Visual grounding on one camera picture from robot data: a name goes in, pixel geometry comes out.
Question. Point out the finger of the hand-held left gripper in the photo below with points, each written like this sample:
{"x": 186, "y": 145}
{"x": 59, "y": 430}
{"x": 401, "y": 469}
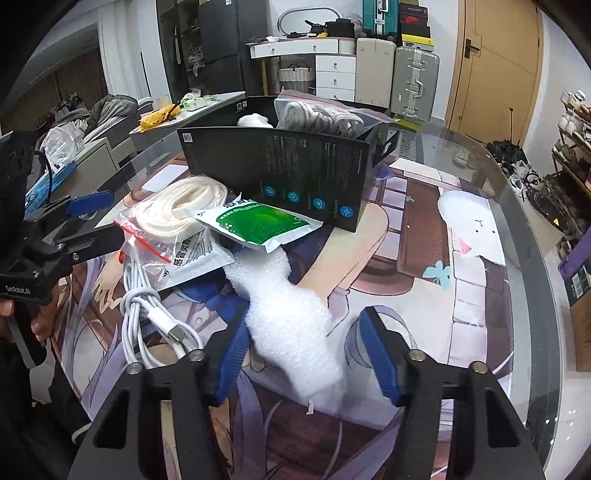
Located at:
{"x": 92, "y": 240}
{"x": 87, "y": 204}

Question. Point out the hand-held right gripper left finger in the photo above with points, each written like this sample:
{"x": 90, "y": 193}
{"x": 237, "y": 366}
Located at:
{"x": 228, "y": 364}

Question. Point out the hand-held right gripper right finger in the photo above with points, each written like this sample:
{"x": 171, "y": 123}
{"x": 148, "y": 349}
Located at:
{"x": 383, "y": 360}

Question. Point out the white foam sheet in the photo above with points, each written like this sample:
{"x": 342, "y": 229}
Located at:
{"x": 286, "y": 314}

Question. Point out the white printed packet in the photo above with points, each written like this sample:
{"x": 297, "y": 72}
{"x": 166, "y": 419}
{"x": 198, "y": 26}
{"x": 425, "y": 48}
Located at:
{"x": 194, "y": 263}

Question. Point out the green and white packet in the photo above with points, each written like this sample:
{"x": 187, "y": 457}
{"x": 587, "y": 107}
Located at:
{"x": 258, "y": 224}

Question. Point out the black cardboard box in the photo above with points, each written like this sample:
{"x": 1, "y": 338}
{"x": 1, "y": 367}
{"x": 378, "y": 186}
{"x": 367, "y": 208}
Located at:
{"x": 277, "y": 170}

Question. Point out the person's left hand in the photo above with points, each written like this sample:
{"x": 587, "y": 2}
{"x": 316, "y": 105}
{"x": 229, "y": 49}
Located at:
{"x": 44, "y": 323}

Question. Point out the blue box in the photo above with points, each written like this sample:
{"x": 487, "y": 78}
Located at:
{"x": 51, "y": 184}

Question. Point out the grey side table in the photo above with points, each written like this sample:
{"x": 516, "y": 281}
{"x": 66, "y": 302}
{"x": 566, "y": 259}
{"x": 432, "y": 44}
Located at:
{"x": 101, "y": 161}

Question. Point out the grey jacket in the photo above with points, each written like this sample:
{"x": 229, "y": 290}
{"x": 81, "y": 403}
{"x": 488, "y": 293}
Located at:
{"x": 113, "y": 115}

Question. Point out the yellow bag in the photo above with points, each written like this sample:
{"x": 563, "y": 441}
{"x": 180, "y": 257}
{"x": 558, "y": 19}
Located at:
{"x": 157, "y": 119}

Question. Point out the printed table mat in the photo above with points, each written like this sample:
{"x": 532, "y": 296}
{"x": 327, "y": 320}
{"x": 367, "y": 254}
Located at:
{"x": 415, "y": 230}

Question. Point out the green and white box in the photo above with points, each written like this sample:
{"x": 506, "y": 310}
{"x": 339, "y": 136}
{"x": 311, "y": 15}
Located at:
{"x": 194, "y": 101}

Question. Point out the grey coffee table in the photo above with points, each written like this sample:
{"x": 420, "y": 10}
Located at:
{"x": 207, "y": 110}

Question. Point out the person's dark clothing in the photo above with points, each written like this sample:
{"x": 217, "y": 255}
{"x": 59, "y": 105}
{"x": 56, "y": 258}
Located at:
{"x": 32, "y": 424}

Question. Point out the dark open shelf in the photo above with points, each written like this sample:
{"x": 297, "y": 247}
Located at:
{"x": 178, "y": 46}

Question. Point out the purple box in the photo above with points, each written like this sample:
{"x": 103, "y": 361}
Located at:
{"x": 577, "y": 277}

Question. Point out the black refrigerator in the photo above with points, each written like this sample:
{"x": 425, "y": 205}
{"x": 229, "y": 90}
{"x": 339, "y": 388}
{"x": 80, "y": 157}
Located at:
{"x": 231, "y": 41}

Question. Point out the pile of shoes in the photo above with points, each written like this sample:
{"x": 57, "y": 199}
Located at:
{"x": 517, "y": 161}

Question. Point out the wicker basket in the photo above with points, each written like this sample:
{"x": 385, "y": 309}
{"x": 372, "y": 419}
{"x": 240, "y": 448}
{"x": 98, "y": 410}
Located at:
{"x": 298, "y": 79}

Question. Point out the shoe rack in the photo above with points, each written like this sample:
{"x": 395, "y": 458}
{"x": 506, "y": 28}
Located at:
{"x": 570, "y": 175}

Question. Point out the oval mirror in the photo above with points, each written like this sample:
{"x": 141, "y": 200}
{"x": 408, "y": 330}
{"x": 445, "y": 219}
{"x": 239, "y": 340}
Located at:
{"x": 295, "y": 18}

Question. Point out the silver suitcase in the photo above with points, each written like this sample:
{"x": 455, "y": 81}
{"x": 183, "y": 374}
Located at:
{"x": 413, "y": 83}

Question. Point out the white vanity dresser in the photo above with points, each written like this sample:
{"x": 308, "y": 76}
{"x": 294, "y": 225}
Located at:
{"x": 334, "y": 69}

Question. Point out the beige suitcase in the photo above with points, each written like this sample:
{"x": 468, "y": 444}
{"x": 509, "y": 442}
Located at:
{"x": 375, "y": 74}

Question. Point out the wooden door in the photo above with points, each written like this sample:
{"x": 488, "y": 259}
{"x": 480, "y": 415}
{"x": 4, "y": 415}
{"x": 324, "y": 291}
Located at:
{"x": 498, "y": 69}

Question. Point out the black and yellow shoe box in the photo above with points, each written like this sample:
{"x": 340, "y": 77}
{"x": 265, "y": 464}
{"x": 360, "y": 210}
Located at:
{"x": 417, "y": 42}

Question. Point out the teal suitcase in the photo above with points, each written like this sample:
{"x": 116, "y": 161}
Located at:
{"x": 379, "y": 18}

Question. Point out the black and red shoe box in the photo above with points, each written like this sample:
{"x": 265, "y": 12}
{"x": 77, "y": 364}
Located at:
{"x": 414, "y": 12}

